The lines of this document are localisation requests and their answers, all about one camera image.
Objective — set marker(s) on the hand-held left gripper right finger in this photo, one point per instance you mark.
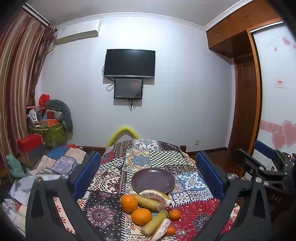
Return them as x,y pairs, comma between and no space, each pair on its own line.
208,176

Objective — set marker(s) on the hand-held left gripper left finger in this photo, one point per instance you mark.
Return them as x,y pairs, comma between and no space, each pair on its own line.
86,172

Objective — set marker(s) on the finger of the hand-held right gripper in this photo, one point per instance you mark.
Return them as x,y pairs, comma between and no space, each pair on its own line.
245,160
264,148

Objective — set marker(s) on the large orange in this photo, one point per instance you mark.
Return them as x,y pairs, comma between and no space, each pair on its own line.
129,203
141,217

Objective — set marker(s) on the peeled pomelo segment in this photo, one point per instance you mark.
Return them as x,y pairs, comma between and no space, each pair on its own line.
159,197
161,230

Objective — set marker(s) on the dark purple plate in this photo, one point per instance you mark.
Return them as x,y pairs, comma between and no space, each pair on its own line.
152,180

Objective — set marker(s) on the peeled sugarcane piece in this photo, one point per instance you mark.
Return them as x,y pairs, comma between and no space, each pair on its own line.
155,223
148,203

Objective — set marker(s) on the small tangerine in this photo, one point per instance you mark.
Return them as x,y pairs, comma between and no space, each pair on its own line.
174,214
170,231

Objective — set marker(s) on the dark red jujube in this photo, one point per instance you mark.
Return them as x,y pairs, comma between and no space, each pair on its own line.
167,208

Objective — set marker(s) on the white heart-decorated sliding door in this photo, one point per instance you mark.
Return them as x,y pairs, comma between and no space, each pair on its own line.
277,97

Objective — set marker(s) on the patterned patchwork tablecloth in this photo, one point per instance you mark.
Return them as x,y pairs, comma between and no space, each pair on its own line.
148,157

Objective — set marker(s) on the grey pillow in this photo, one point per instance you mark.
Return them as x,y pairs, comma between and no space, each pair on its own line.
64,113

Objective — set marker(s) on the crumpled white paper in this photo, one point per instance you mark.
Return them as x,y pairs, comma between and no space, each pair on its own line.
25,187

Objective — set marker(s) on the red box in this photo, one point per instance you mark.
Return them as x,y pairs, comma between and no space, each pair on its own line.
30,141

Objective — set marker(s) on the teal toy figure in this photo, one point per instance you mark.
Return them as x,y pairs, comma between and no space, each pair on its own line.
13,165

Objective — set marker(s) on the red plastic bag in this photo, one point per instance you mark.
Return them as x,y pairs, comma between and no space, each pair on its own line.
44,99

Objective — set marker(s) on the small black monitor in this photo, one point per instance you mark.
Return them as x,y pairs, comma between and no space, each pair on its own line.
128,88

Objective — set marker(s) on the striped red curtain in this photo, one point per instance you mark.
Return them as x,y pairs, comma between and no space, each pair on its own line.
16,81

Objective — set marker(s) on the wooden overhead cabinet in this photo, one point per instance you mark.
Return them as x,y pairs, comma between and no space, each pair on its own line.
235,25

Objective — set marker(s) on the white air conditioner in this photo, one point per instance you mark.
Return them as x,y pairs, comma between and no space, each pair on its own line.
76,31

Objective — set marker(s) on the wall-mounted black television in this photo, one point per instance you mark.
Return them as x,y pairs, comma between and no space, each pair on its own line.
129,62

